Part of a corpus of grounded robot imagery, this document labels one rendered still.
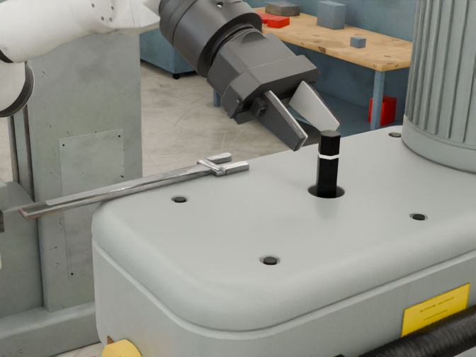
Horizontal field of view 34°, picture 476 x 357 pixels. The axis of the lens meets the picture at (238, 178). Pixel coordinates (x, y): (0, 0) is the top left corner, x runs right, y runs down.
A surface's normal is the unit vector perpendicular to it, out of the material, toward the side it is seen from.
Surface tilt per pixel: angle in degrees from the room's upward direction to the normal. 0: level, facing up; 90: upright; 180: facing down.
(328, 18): 90
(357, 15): 90
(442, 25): 90
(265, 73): 30
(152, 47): 90
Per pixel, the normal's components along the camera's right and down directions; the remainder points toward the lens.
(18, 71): 0.91, -0.25
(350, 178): 0.03, -0.92
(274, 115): -0.67, 0.27
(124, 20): 0.39, -0.26
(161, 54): -0.82, 0.20
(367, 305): 0.57, 0.33
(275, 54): 0.40, -0.66
